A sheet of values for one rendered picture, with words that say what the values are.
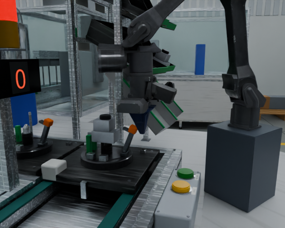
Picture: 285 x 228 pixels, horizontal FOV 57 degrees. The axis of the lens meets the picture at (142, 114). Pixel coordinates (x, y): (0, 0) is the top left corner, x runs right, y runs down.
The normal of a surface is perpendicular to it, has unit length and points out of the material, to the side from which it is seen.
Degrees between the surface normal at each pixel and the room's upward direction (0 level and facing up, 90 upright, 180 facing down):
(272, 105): 90
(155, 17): 70
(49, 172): 90
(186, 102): 90
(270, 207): 0
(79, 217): 0
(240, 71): 61
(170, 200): 0
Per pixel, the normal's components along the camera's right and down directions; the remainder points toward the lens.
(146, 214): 0.00, -0.98
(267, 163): 0.61, 0.17
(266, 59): -0.13, 0.21
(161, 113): -0.45, 0.19
